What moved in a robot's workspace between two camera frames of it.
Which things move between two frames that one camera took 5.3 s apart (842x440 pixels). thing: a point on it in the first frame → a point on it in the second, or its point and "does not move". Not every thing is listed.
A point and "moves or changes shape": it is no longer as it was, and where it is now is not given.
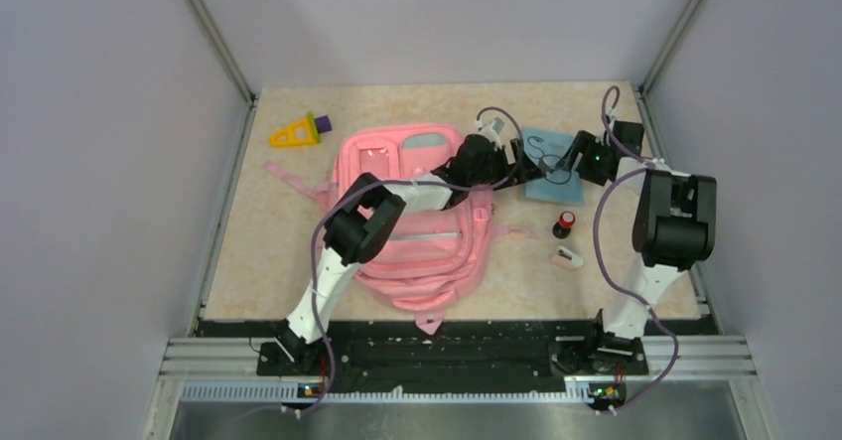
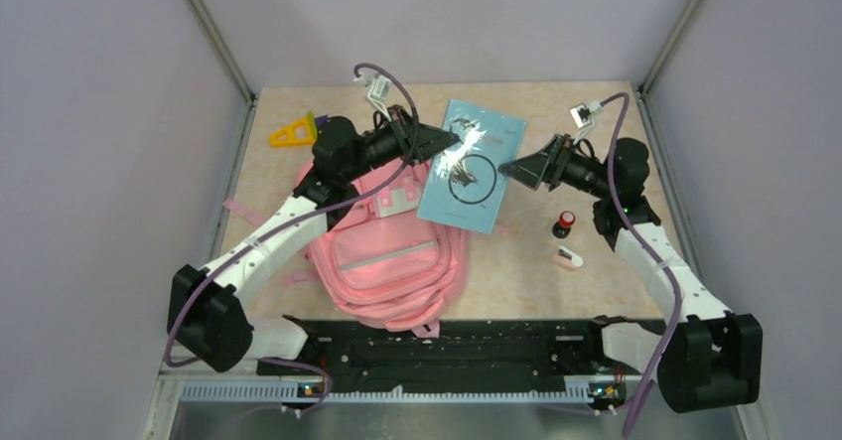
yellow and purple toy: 304,132 does not move
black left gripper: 527,173 → 402,128
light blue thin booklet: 558,185 moves or changes shape
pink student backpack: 437,252 moves or changes shape
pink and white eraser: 567,257 does not move
